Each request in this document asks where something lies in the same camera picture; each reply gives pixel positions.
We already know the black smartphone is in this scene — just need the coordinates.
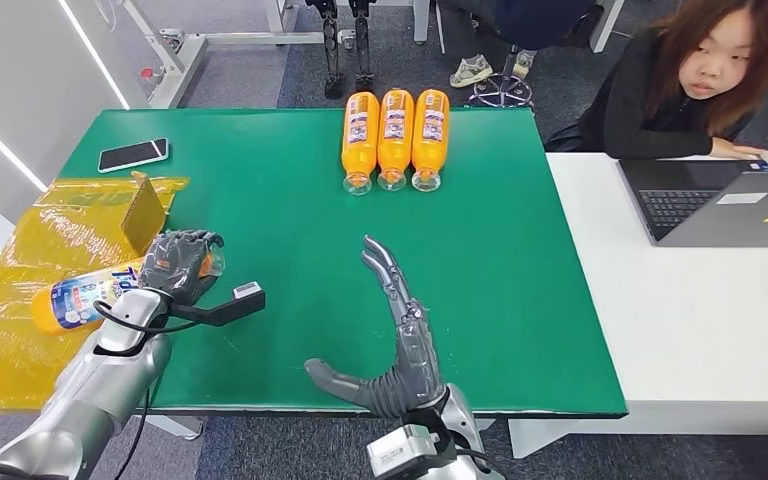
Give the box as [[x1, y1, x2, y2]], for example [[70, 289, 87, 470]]
[[97, 137, 170, 175]]

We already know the orange juice bottle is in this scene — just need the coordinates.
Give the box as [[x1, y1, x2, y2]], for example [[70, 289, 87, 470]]
[[377, 88, 416, 193], [340, 91, 381, 197], [411, 88, 452, 193], [31, 247, 227, 337]]

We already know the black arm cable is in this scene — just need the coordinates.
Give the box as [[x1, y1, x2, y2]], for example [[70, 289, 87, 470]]
[[455, 447, 506, 480], [92, 299, 201, 480]]

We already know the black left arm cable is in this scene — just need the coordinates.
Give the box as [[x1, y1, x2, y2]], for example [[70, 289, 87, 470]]
[[92, 299, 201, 480]]

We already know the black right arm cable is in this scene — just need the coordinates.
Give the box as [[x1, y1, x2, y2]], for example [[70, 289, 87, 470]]
[[455, 447, 506, 480]]

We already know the person's hand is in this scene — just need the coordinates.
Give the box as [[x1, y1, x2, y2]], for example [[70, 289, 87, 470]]
[[708, 137, 767, 162]]

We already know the black robot leg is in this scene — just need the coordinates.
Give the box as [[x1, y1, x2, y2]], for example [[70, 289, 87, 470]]
[[347, 0, 378, 93], [304, 0, 348, 101]]

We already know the grey laptop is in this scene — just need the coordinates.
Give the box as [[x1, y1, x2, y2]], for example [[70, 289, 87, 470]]
[[615, 158, 768, 249]]

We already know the green table mat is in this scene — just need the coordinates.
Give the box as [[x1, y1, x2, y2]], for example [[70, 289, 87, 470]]
[[57, 107, 629, 421]]

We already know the seated person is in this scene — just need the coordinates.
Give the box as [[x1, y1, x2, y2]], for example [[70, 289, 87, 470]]
[[436, 0, 599, 89]]

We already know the office chair base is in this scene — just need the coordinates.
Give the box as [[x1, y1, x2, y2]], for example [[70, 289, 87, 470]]
[[466, 46, 535, 111]]

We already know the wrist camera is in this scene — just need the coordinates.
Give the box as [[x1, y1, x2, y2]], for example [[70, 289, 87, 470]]
[[365, 423, 440, 480], [170, 281, 267, 328]]

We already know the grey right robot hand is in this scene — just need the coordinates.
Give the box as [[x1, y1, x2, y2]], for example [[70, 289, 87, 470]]
[[304, 235, 450, 419]]

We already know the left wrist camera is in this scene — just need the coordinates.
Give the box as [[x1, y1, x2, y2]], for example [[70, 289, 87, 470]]
[[170, 281, 267, 328]]

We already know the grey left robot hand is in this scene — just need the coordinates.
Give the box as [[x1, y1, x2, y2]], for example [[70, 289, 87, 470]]
[[138, 229, 226, 306]]

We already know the yellow plastic-wrapped box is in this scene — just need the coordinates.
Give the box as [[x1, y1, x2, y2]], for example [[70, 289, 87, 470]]
[[0, 172, 190, 414]]

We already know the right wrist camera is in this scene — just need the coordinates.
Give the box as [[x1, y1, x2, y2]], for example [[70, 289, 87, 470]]
[[365, 423, 440, 480]]

